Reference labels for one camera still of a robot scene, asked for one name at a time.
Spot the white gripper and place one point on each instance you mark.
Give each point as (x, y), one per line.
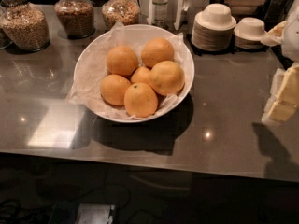
(291, 37)

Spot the large orange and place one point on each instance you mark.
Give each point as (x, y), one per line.
(167, 77)

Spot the white stand behind bowl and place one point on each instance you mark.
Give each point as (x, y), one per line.
(178, 11)

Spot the white bowl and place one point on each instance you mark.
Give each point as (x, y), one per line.
(93, 59)

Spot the black rubber mat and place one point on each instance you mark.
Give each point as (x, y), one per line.
(285, 62)

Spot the short stack paper bowls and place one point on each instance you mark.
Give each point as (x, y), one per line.
(248, 33)

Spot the tall stack paper bowls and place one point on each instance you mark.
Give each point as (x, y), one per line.
(213, 28)

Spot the orange back right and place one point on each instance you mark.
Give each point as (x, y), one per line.
(157, 50)

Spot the clear glass bottle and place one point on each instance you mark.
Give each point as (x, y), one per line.
(159, 12)

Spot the small orange centre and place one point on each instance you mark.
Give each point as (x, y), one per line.
(141, 74)

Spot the orange front centre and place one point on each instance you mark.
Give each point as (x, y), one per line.
(140, 100)

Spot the orange back left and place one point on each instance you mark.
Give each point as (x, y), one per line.
(122, 60)

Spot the orange front left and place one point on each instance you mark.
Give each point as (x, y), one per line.
(113, 88)

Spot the glass jar of granola right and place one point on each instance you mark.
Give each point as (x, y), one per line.
(125, 11)

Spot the white paper liner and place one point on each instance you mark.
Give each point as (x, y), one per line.
(90, 75)

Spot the glass jar of cereal middle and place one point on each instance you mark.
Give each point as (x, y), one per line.
(76, 17)

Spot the glass jar of grains left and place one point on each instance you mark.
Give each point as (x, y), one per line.
(25, 26)

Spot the grey device under table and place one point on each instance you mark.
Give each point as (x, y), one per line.
(82, 213)

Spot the glass jar far left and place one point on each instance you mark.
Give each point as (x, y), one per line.
(4, 39)

